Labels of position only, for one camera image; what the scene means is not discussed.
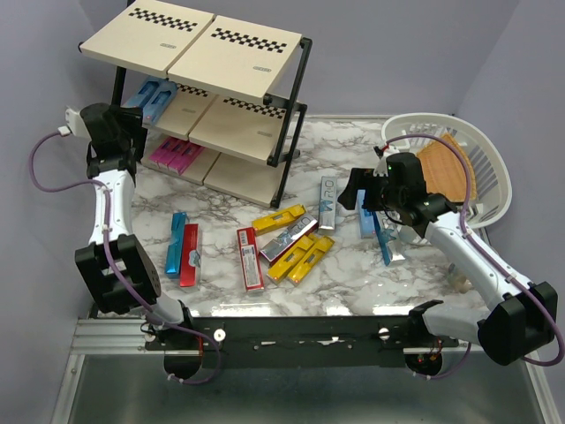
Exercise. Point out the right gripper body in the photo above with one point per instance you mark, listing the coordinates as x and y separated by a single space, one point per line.
373 200

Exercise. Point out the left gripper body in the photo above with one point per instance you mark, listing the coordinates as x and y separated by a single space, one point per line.
129 139

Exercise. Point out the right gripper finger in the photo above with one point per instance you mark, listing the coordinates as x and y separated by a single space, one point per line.
361 176
348 198

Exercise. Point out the light blue toothpaste box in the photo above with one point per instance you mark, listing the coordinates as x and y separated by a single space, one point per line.
159 102
144 93
366 222

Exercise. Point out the pink toothpaste box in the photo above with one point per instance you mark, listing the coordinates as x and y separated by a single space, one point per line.
156 156
174 155
185 157

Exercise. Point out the pink toothpaste box back side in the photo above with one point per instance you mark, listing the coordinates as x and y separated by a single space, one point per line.
185 157

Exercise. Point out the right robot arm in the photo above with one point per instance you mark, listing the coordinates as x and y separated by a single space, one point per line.
521 315

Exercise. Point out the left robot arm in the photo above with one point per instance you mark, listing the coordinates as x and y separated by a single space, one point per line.
115 267

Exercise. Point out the beige three-tier shelf rack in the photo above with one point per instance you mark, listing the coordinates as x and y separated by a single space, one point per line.
237 90

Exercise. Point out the silver R&O box upper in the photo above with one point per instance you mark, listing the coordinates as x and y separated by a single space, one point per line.
327 204

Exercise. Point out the silver blue R&O box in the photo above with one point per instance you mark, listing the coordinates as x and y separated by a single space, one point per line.
388 237

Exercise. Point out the yellow toothpaste box lower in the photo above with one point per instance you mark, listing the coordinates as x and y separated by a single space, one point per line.
315 253

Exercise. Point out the yellow toothpaste box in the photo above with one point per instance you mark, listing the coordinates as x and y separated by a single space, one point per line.
278 219
289 260
315 253

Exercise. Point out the woven wicker fan tray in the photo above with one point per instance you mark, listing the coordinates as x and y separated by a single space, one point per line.
442 172

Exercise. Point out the yellow toothpaste box upper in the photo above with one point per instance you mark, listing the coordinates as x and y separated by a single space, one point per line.
278 219

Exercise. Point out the silver red R&O box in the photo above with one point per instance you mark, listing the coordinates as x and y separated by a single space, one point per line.
278 246

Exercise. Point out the yellow toothpaste box middle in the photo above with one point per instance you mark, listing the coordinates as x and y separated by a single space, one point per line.
289 260

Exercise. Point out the red toothpaste box barcode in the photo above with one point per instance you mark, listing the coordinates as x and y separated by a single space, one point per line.
249 256

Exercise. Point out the white plastic dish basket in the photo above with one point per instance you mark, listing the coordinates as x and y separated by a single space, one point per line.
493 185

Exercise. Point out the beige paper cup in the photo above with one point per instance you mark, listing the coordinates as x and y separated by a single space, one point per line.
457 279

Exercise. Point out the blue metallic toothpaste box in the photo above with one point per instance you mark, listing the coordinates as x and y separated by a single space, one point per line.
173 258

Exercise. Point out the red R&O toothpaste box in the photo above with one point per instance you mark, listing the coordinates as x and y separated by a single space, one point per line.
190 267

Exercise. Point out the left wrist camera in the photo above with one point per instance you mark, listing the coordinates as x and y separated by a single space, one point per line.
73 125

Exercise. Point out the black mounting rail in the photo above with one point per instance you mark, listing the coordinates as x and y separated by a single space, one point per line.
331 341

